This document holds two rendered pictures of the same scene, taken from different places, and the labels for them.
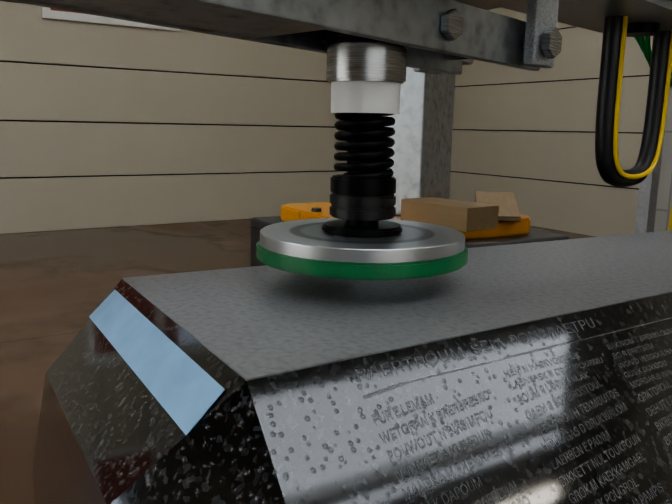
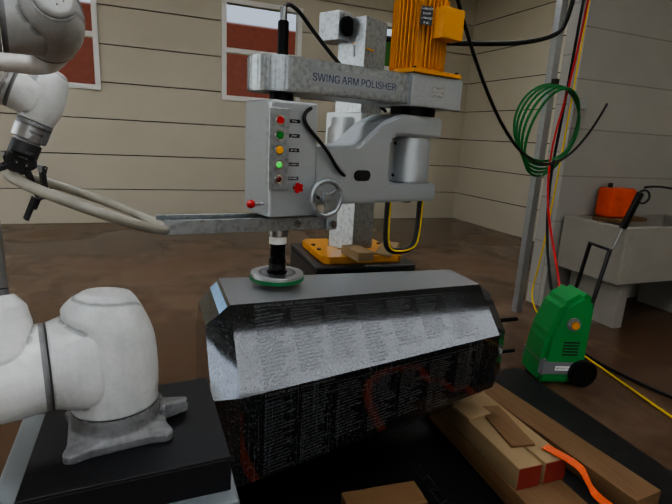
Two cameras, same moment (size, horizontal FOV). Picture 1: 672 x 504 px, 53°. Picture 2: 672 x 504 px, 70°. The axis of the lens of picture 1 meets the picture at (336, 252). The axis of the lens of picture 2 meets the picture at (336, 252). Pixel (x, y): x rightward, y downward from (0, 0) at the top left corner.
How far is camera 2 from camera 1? 1.34 m
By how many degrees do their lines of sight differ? 10
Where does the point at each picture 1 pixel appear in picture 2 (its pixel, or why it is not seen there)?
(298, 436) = (238, 316)
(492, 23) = (314, 220)
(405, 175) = (347, 234)
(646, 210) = (525, 242)
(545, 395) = (299, 315)
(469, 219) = (359, 257)
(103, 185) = not seen: hidden behind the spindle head
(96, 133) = not seen: hidden behind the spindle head
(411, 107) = (350, 207)
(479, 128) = (488, 169)
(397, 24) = (279, 226)
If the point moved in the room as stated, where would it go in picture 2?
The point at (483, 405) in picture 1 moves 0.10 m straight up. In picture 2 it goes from (281, 315) to (282, 289)
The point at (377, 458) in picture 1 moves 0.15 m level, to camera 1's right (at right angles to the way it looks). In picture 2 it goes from (253, 322) to (293, 327)
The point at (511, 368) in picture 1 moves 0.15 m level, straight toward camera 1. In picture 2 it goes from (292, 309) to (269, 321)
